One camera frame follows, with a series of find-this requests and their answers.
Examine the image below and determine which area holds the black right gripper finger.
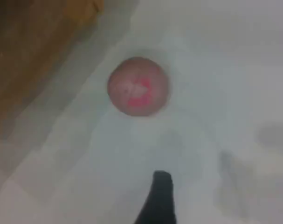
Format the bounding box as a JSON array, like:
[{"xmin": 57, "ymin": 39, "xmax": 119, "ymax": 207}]
[{"xmin": 133, "ymin": 170, "xmax": 177, "ymax": 224}]

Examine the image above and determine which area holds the pink red peach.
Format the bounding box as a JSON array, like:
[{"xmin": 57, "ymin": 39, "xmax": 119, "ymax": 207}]
[{"xmin": 107, "ymin": 56, "xmax": 172, "ymax": 117}]

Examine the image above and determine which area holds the brown jute tote bag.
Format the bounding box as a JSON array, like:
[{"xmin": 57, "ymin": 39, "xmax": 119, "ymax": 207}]
[{"xmin": 0, "ymin": 0, "xmax": 104, "ymax": 143}]

